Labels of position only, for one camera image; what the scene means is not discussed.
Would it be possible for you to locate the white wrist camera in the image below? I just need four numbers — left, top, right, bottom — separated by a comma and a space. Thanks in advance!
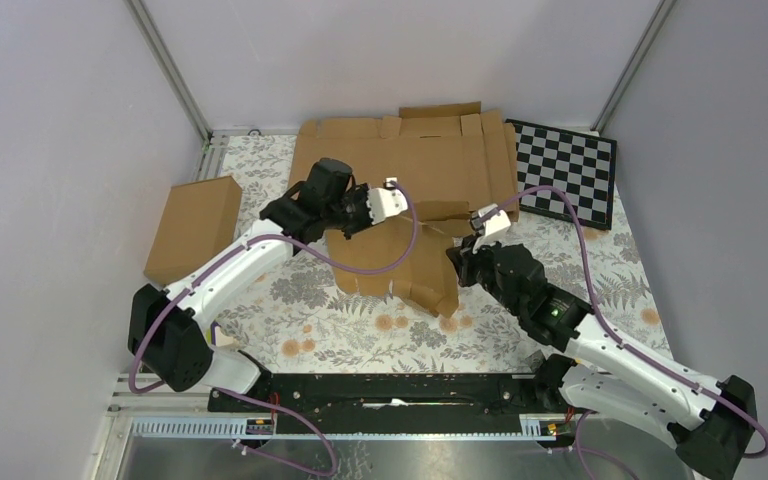
470, 204, 511, 254
366, 177, 409, 225

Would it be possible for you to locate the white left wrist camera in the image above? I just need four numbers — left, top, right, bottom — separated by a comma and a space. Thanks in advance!
366, 177, 409, 225

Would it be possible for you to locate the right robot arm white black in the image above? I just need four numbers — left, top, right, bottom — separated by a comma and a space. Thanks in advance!
446, 236, 757, 479

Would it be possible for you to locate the folded brown cardboard box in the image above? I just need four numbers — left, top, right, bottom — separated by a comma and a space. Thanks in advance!
144, 176, 242, 285

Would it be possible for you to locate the right aluminium frame post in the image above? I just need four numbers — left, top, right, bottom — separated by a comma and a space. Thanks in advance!
590, 0, 678, 133

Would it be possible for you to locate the stack of flat cardboard blanks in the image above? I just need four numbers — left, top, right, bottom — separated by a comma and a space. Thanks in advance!
289, 102, 518, 236

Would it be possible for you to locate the left aluminium frame post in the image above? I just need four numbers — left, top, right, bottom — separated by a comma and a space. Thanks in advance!
124, 0, 212, 144

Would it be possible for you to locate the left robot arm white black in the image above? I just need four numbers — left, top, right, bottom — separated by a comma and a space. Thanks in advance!
128, 158, 390, 411

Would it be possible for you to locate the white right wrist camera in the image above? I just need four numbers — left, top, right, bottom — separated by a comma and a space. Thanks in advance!
470, 204, 511, 254

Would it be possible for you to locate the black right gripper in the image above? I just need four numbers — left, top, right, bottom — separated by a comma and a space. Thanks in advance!
446, 230, 523, 316

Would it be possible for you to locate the aluminium frame post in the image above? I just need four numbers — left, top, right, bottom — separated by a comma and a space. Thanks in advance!
124, 0, 212, 144
590, 0, 678, 133

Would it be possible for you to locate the black white checkerboard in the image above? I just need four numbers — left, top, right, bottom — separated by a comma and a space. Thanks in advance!
507, 119, 618, 231

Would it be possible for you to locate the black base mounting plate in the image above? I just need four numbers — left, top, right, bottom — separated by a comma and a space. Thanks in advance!
207, 373, 572, 435

